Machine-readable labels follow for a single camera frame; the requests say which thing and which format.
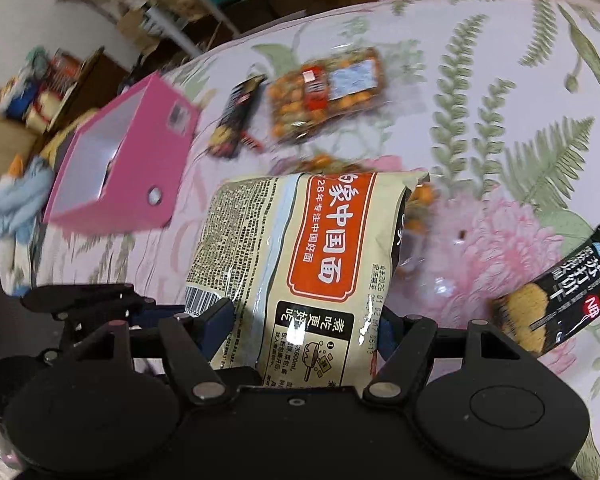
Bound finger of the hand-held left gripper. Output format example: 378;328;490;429
20;284;157;314
50;304;187;342

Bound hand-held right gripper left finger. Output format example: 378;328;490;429
55;299;236;404

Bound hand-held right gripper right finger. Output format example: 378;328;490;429
364;305;526;404

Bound beige noodle packet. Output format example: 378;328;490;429
185;170;431;392

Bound pink cardboard box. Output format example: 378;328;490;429
42;71;203;233

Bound light blue cloth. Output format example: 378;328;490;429
0;156;56;242

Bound yellow cloth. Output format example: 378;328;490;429
39;129;77;162

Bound clear bag of coated nuts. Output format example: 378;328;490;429
266;47;388;147
275;154;461;281

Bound black cracker packet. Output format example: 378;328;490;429
207;74;268;158
490;222;600;359

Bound wooden cabinet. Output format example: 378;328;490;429
45;47;137;132

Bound red gift bag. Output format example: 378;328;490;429
49;52;82;92

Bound wooden side table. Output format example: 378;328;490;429
140;0;243;58

